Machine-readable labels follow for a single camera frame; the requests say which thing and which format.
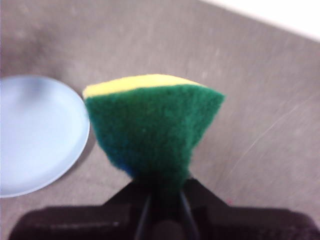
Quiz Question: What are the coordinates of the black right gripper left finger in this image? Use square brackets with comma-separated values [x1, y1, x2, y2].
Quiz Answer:
[7, 183, 156, 240]

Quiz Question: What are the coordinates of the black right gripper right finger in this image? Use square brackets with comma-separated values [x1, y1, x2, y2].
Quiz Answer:
[178, 177, 319, 240]

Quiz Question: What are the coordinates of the light blue round plate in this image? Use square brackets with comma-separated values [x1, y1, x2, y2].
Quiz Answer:
[0, 74, 91, 199]

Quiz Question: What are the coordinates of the yellow green scouring sponge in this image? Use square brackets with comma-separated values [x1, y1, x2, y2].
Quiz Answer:
[82, 73, 227, 221]

